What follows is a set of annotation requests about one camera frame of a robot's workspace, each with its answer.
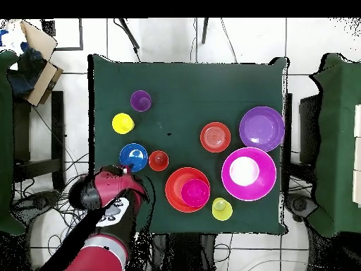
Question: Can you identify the dark blue cloth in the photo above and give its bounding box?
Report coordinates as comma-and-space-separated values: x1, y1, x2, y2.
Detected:
6, 42, 47, 98

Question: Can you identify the cardboard box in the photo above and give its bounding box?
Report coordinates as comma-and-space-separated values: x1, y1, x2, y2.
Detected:
6, 20, 64, 108

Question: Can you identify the orange cup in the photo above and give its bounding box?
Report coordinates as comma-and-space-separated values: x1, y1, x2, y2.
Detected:
148, 150, 170, 172

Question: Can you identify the pale yellow cup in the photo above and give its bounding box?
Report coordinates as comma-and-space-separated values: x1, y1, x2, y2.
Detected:
212, 197, 234, 222

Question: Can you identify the black square frame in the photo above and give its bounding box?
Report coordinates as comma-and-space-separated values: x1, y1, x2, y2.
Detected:
42, 18, 84, 52

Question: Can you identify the black pedestal foot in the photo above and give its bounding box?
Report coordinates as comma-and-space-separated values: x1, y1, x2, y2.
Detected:
284, 193, 318, 222
11, 190, 61, 224

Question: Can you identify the purple cup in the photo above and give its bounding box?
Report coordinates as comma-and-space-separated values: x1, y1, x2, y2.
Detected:
130, 90, 152, 113

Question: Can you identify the small blue bowl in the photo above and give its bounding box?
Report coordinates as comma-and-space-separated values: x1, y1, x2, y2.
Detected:
118, 143, 149, 173

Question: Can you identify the green-covered side table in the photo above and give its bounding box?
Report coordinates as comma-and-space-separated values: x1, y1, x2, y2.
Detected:
307, 52, 361, 238
0, 49, 26, 236

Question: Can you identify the black tripod leg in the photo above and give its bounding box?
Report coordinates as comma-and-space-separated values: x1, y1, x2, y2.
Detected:
201, 17, 210, 45
113, 18, 141, 61

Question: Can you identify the large pink bowl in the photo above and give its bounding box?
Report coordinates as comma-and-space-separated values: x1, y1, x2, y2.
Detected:
221, 146, 278, 202

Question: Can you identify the black box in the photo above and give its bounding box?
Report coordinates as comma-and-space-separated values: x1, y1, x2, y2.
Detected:
298, 94, 322, 164

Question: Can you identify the white box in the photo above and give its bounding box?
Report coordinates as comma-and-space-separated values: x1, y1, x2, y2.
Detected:
353, 104, 361, 138
353, 138, 361, 171

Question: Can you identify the purple bowl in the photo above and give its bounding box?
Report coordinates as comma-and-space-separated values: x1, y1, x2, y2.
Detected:
238, 106, 286, 152

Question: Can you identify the bright yellow cup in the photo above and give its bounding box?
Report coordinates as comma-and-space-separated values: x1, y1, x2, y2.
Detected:
111, 112, 135, 136

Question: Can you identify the large orange bowl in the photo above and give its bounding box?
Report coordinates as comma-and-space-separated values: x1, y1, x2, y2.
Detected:
164, 167, 212, 213

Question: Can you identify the small orange bowl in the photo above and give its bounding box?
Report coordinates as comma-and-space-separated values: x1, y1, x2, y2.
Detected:
200, 121, 232, 154

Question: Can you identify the black stool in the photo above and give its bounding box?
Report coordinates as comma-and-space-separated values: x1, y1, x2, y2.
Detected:
12, 90, 66, 191

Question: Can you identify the small pink-red bowl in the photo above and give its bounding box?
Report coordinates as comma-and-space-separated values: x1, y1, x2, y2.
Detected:
180, 179, 212, 207

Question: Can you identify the tangle of floor cables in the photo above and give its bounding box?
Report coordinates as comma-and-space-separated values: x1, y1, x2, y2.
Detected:
12, 152, 91, 258

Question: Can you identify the dark green tablecloth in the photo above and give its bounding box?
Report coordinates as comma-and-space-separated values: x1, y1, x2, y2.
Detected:
88, 54, 290, 235

